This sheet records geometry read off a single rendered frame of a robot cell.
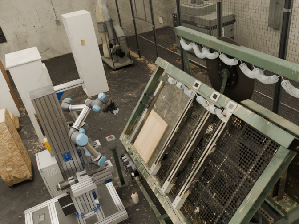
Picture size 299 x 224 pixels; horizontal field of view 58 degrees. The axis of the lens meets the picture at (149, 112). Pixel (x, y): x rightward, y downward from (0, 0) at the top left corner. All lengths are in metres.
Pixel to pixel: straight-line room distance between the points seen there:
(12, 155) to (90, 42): 3.38
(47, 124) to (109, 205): 1.54
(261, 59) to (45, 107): 2.14
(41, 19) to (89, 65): 4.47
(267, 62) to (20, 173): 4.10
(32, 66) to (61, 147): 2.41
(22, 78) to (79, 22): 2.17
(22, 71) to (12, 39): 5.91
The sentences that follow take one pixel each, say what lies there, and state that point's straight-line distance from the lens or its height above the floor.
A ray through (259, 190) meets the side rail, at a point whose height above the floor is 1.47.
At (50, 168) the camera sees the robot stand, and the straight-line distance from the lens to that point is 3.33.
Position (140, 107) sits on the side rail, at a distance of 3.85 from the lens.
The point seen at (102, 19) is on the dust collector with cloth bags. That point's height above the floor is 1.43.
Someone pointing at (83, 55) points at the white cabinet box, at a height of 1.11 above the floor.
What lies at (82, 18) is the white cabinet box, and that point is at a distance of 6.82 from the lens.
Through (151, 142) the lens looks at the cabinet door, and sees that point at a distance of 3.41.
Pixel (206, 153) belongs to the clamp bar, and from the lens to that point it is 2.66.
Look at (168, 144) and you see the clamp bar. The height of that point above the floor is 1.24.
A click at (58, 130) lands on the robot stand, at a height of 1.59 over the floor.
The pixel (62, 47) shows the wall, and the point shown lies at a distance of 11.41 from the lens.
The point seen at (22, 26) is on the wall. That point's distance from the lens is 11.13.
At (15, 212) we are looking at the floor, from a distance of 4.87.
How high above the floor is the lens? 3.16
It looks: 31 degrees down
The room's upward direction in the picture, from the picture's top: 9 degrees counter-clockwise
